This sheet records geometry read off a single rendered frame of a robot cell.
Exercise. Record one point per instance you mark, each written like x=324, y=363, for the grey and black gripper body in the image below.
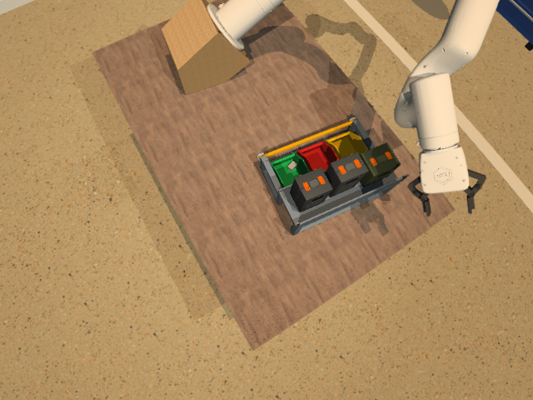
x=444, y=170

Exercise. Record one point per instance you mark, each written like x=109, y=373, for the yellow bar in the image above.
x=308, y=139

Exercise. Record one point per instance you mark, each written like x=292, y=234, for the green bin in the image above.
x=284, y=175

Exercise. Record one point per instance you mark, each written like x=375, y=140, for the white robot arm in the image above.
x=425, y=103

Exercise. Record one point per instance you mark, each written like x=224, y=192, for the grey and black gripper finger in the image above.
x=472, y=191
x=422, y=196

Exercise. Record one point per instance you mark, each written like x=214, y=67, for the red open bin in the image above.
x=320, y=155

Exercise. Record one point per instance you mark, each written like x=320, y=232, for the grey metal shelf rack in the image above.
x=332, y=206

